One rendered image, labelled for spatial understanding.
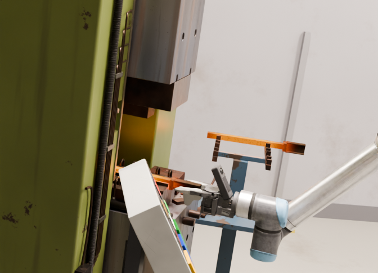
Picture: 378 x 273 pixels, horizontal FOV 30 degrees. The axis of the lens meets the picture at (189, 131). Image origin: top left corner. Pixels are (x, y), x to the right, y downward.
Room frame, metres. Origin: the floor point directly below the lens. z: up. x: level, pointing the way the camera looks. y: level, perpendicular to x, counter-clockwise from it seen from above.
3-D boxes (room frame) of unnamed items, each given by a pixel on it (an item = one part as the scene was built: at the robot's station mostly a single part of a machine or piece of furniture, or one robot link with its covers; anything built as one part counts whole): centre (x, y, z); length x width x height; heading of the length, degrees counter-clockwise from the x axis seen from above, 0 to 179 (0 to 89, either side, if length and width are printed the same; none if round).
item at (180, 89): (2.30, 0.25, 1.32); 0.42 x 0.20 x 0.10; 77
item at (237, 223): (2.78, -0.23, 0.75); 0.40 x 0.30 x 0.02; 177
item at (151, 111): (2.33, 0.28, 1.24); 0.30 x 0.07 x 0.06; 77
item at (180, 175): (2.44, 0.06, 0.95); 0.12 x 0.09 x 0.07; 77
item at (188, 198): (2.22, -0.03, 0.98); 0.09 x 0.03 x 0.06; 97
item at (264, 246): (2.20, -0.31, 0.86); 0.12 x 0.09 x 0.12; 166
